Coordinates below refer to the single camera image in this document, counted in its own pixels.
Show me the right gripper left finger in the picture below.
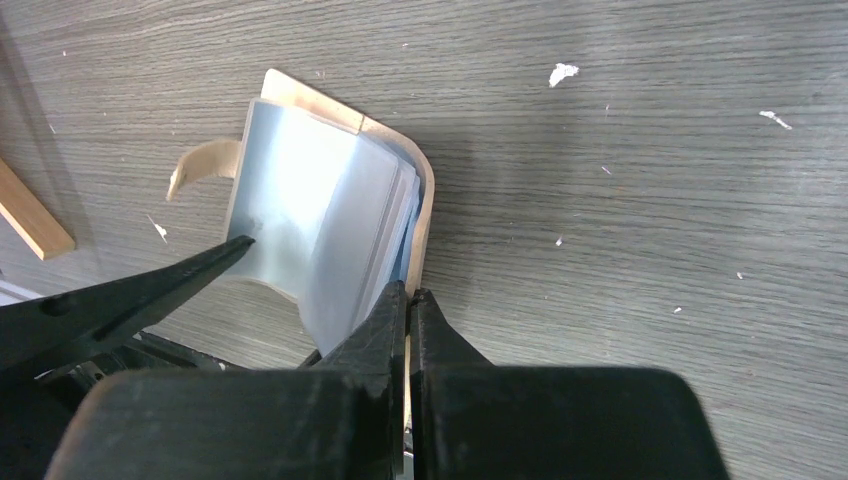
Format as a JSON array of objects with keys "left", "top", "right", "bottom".
[{"left": 47, "top": 282, "right": 408, "bottom": 479}]

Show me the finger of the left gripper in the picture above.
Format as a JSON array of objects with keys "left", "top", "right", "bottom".
[{"left": 1, "top": 235, "right": 255, "bottom": 378}]

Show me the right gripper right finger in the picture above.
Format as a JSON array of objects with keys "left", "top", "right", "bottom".
[{"left": 409, "top": 289, "right": 729, "bottom": 479}]

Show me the beige leather card holder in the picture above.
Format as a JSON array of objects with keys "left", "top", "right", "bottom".
[{"left": 167, "top": 69, "right": 435, "bottom": 355}]

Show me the wooden clothes rack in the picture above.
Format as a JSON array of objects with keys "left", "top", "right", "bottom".
[{"left": 1, "top": 160, "right": 76, "bottom": 260}]

